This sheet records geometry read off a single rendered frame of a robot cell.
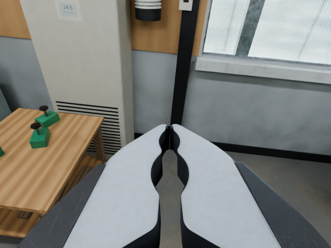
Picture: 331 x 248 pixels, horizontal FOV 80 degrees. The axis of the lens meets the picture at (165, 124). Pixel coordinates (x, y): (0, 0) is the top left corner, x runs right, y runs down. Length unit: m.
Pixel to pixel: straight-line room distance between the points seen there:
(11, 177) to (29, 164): 0.09
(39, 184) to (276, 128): 1.72
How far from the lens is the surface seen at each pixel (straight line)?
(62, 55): 1.39
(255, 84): 1.66
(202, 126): 1.79
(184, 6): 1.33
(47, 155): 1.17
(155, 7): 1.28
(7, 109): 2.09
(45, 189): 1.03
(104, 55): 1.28
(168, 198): 1.54
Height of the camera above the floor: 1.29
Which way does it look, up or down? 37 degrees down
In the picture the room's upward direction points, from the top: 5 degrees clockwise
